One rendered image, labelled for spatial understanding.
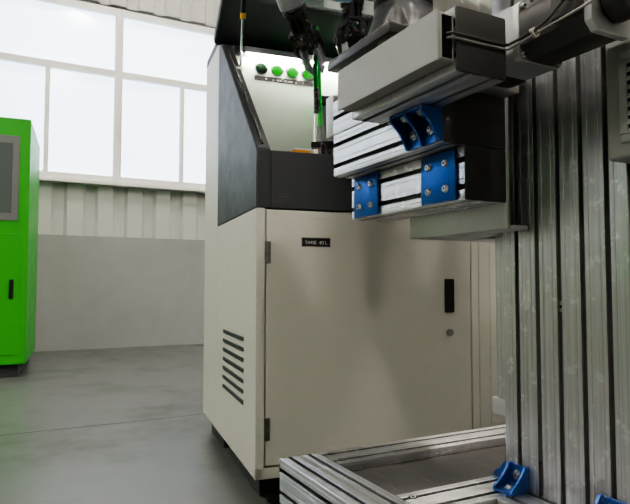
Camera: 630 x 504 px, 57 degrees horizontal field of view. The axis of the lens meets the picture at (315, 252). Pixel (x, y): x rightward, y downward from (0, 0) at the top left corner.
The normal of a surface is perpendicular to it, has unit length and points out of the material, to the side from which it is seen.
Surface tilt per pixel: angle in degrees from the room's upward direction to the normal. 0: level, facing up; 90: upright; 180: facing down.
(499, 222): 90
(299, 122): 90
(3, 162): 90
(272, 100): 90
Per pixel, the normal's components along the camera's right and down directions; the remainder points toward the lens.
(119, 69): 0.46, -0.04
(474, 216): -0.89, -0.03
